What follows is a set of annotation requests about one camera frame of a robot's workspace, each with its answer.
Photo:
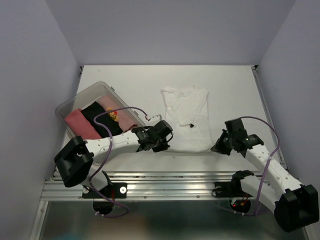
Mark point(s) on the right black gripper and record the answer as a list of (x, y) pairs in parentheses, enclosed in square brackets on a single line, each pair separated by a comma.
[(217, 146)]

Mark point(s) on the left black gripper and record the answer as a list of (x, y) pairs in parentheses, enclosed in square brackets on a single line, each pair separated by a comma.
[(163, 147)]

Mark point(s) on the white printed t-shirt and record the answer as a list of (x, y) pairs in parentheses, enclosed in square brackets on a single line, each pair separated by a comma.
[(187, 112)]

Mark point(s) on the clear plastic storage bin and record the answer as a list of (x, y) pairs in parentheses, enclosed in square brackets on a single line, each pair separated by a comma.
[(85, 98)]

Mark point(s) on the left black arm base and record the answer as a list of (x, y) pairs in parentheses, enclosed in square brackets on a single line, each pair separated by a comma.
[(113, 190)]

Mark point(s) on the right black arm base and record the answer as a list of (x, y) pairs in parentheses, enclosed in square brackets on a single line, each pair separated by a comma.
[(233, 188)]

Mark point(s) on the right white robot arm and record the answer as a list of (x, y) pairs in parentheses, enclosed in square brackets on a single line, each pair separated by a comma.
[(293, 204)]

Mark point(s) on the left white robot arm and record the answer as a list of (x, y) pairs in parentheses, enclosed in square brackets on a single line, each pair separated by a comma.
[(80, 161)]

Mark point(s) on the rolled pink printed t-shirt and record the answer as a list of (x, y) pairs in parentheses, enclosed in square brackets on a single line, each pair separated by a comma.
[(122, 117)]

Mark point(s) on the rolled black t-shirt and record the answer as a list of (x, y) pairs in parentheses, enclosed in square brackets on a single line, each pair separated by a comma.
[(91, 111)]

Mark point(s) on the rolled red t-shirt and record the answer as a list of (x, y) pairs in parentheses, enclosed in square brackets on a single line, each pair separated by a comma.
[(80, 126)]

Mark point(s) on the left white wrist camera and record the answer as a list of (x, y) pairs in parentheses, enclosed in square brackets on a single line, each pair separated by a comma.
[(157, 117)]

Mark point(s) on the aluminium mounting rail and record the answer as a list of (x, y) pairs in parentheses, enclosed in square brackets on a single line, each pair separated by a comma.
[(146, 186)]

